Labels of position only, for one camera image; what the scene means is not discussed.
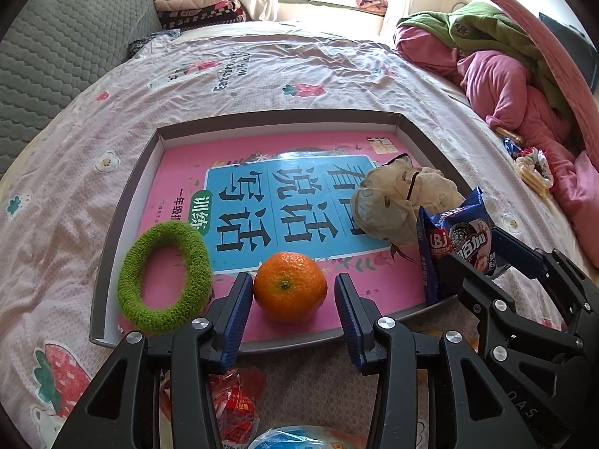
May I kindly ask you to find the grey quilted headboard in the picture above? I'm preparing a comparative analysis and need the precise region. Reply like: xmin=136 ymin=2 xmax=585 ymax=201
xmin=0 ymin=0 xmax=162 ymax=178

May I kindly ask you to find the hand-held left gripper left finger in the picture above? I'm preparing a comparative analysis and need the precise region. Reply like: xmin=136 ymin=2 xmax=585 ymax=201
xmin=49 ymin=271 xmax=254 ymax=449

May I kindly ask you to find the green jacket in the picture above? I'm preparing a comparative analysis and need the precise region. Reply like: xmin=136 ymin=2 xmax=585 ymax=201
xmin=398 ymin=1 xmax=574 ymax=120

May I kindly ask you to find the blue snack packet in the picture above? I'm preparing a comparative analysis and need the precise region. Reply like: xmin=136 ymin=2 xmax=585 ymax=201
xmin=416 ymin=186 xmax=498 ymax=306

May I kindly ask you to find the pink quilted blanket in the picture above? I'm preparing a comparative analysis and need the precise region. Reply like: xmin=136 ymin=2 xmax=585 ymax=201
xmin=461 ymin=0 xmax=599 ymax=267

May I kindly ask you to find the grey cardboard box tray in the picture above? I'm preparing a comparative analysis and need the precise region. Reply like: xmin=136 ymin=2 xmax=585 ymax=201
xmin=89 ymin=107 xmax=473 ymax=354

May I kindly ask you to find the green fuzzy ring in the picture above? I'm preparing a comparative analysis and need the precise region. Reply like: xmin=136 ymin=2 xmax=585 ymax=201
xmin=117 ymin=221 xmax=215 ymax=336

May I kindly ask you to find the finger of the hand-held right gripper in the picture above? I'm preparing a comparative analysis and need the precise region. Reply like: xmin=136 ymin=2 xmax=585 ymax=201
xmin=435 ymin=253 xmax=520 ymax=333
xmin=489 ymin=227 xmax=587 ymax=291

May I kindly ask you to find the colourful frilly scrunchie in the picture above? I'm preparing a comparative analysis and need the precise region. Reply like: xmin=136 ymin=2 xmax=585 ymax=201
xmin=515 ymin=147 xmax=556 ymax=184

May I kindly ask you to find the black television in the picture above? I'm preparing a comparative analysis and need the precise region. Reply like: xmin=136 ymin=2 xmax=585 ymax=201
xmin=538 ymin=12 xmax=591 ymax=55

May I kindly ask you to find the pink folded blanket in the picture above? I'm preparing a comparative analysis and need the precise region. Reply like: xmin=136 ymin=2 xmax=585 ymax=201
xmin=154 ymin=0 xmax=231 ymax=13

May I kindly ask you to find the dark patterned folded blanket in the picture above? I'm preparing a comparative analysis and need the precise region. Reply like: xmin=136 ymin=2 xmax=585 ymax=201
xmin=156 ymin=7 xmax=247 ymax=31

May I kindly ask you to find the printed strawberry bed sheet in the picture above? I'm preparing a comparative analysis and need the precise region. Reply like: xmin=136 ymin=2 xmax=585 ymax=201
xmin=0 ymin=19 xmax=599 ymax=449

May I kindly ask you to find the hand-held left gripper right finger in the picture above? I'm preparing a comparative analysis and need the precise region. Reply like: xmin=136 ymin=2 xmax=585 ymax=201
xmin=334 ymin=272 xmax=539 ymax=449

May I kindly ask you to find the pink fleece garment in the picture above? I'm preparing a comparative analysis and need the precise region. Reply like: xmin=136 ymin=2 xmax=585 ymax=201
xmin=395 ymin=25 xmax=577 ymax=151

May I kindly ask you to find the red white toy egg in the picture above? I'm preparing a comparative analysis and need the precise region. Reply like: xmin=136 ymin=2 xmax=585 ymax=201
xmin=246 ymin=425 xmax=368 ymax=449
xmin=159 ymin=367 xmax=267 ymax=449

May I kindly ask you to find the pink and blue book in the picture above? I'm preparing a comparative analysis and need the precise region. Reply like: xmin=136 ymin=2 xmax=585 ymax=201
xmin=115 ymin=131 xmax=429 ymax=337

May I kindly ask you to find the orange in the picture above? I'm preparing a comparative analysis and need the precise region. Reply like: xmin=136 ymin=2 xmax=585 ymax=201
xmin=253 ymin=251 xmax=328 ymax=323

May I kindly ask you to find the dark floral cloth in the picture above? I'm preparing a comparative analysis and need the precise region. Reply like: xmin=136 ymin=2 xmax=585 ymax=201
xmin=128 ymin=29 xmax=181 ymax=55

